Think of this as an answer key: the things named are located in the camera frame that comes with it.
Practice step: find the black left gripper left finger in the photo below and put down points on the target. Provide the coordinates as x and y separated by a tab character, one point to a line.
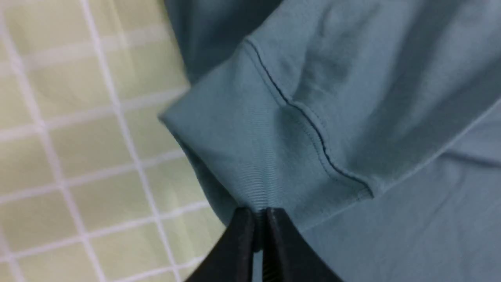
231	259

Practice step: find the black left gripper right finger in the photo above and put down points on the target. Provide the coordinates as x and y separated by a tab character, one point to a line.
287	257

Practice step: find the green long-sleeved shirt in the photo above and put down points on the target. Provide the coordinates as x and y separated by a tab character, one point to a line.
375	124

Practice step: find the green checkered tablecloth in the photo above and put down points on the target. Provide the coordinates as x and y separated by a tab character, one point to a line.
93	187

